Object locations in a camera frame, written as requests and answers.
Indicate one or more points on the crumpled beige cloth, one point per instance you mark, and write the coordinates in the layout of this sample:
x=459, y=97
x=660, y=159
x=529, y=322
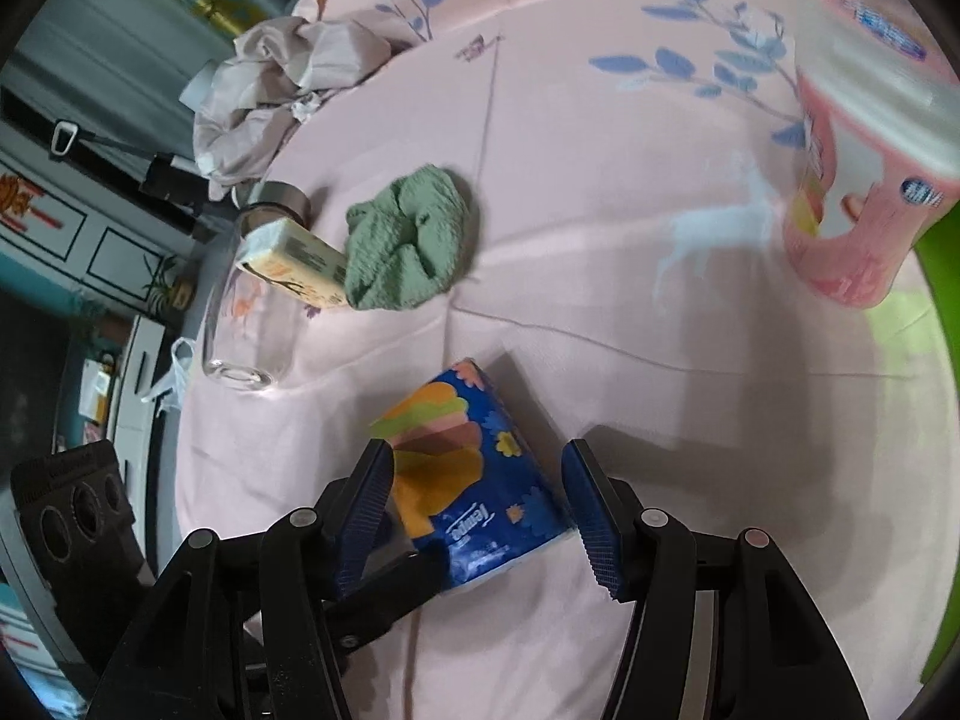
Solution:
x=255, y=90

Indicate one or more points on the potted plant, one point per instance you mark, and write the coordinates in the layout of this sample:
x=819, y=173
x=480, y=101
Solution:
x=161, y=281

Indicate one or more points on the pink floral bedsheet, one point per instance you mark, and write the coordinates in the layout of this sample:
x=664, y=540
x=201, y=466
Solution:
x=600, y=315

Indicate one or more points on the green cardboard box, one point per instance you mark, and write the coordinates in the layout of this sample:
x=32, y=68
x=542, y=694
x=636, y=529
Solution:
x=941, y=465

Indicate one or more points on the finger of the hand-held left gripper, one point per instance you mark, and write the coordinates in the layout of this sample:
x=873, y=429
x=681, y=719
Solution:
x=382, y=596

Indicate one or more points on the grey sheer curtain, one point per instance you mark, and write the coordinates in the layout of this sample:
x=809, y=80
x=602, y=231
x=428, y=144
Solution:
x=112, y=37

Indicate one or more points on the glass jar with metal lid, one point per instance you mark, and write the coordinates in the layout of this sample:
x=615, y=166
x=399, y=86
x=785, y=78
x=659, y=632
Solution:
x=247, y=345

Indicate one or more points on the white cabinet with dark trim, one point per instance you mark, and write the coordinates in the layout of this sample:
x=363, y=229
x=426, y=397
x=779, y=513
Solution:
x=112, y=255

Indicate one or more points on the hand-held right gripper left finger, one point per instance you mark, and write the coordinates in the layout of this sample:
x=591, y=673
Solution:
x=364, y=525

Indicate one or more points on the green towel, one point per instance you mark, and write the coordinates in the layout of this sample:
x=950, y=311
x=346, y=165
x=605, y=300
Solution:
x=412, y=240

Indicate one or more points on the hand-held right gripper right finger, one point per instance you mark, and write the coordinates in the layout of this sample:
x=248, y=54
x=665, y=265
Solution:
x=596, y=525

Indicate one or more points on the small yellow carton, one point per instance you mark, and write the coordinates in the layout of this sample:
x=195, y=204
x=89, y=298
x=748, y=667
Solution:
x=292, y=262

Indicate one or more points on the pink wet wipes canister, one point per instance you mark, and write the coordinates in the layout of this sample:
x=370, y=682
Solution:
x=862, y=187

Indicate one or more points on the white plastic bag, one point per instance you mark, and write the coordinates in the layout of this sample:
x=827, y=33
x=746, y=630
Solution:
x=169, y=382

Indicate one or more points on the blue tissue pack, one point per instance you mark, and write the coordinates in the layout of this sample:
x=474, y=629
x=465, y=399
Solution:
x=495, y=480

